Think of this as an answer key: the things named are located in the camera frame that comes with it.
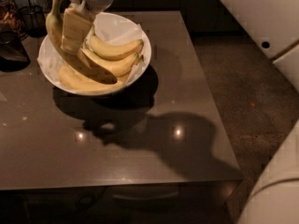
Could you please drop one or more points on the glass jar with snacks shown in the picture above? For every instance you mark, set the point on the glass jar with snacks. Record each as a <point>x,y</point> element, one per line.
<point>10,15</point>

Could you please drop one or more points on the white bowl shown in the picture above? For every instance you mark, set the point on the white bowl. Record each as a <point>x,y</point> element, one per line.
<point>143,62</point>

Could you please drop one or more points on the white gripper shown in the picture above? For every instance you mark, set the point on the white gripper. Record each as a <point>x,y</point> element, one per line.
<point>77,25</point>

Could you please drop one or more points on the dark round container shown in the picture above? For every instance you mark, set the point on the dark round container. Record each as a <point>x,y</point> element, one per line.
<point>13,56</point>

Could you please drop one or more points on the yellow banana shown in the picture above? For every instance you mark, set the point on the yellow banana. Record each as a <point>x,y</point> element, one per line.
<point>54,26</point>
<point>80,84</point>
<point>114,52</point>
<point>117,68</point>

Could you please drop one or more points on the black mesh pen cup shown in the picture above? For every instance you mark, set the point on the black mesh pen cup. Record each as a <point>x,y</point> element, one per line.
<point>34,19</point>

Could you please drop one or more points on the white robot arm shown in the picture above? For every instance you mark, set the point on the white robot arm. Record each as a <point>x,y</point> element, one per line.
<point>186,142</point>

